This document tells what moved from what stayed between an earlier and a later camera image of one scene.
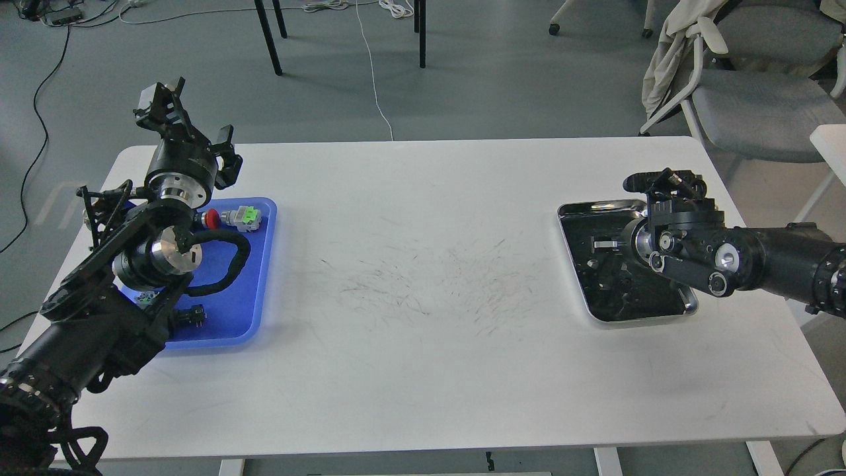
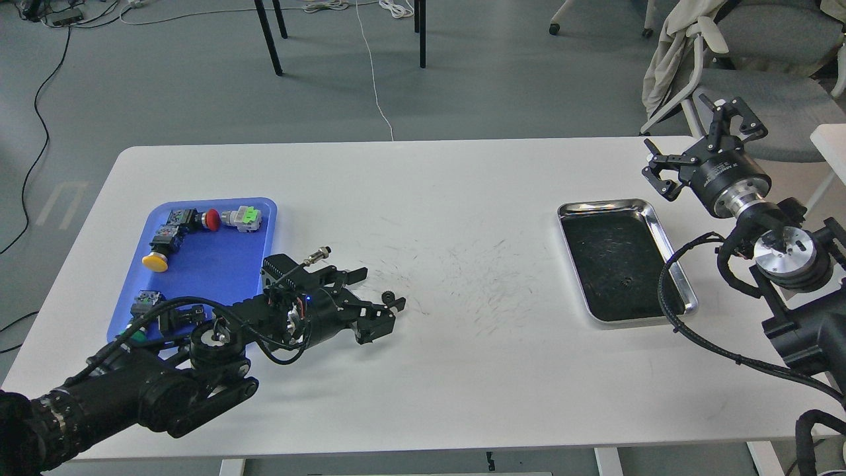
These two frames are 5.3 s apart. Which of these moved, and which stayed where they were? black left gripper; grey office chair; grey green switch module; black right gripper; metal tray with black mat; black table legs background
Moved: black right gripper; black left gripper
Stayed: grey green switch module; grey office chair; metal tray with black mat; black table legs background
